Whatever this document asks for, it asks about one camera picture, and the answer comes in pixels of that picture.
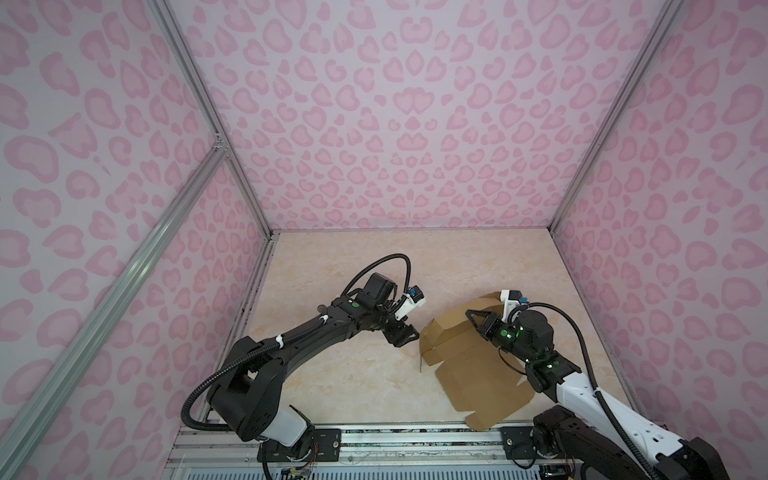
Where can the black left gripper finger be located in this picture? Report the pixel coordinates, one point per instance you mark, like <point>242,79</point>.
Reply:
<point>409,333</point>
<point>395,339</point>

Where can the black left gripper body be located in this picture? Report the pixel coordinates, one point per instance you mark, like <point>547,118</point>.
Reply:
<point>385,319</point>

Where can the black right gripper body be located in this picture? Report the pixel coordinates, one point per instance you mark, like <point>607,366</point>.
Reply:
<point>507,337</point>

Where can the brown cardboard box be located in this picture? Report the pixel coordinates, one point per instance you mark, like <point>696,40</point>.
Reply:
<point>477,380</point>

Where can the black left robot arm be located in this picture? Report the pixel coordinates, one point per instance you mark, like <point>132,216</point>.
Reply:
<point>246,392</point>

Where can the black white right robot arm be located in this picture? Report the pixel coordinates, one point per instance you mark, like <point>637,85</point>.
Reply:
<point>586,423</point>

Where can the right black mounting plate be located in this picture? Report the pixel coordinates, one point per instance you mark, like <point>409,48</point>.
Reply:
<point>517,443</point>

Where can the black mounting plate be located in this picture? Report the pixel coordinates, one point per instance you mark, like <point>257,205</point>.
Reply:
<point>517,443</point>
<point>318,445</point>

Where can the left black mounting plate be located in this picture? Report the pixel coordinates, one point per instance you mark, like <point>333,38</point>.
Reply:
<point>318,445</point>

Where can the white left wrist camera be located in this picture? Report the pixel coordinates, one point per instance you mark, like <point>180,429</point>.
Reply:
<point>410,300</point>

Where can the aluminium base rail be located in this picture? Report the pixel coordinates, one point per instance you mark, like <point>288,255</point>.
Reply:
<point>444,450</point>

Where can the back left aluminium post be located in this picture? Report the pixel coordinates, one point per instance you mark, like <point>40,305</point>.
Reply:
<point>180,49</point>

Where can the aluminium post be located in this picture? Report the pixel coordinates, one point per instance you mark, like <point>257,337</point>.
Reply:
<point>180,49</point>
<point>663,26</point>

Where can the back right aluminium post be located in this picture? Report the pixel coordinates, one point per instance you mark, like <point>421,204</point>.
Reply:
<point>663,26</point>

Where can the left aluminium frame strut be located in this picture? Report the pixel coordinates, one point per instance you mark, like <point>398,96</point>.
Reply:
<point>38,414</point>

